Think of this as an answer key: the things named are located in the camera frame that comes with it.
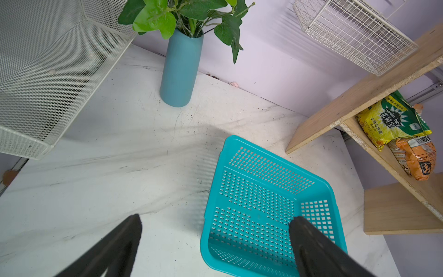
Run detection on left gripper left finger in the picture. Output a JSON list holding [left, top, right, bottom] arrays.
[[57, 214, 143, 277]]

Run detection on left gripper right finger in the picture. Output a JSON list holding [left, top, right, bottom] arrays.
[[289, 217, 373, 277]]

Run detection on wooden two-tier shelf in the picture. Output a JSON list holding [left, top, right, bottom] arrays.
[[286, 25, 443, 235]]

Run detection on orange small bag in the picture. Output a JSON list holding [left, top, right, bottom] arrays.
[[388, 136, 437, 181]]

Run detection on yellow green small bag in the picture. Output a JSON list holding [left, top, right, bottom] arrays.
[[355, 91, 432, 151]]

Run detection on teal plastic basket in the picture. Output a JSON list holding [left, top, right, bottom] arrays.
[[200, 136, 347, 277]]

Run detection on teal vase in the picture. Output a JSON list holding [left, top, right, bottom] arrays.
[[160, 29, 204, 107]]

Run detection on white mesh tiered rack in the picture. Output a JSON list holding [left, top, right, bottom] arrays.
[[1, 1, 136, 160]]

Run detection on artificial green plant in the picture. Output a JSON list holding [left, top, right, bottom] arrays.
[[118, 0, 256, 63]]

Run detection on white wire wall basket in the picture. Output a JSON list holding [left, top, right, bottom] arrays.
[[293, 0, 419, 76]]

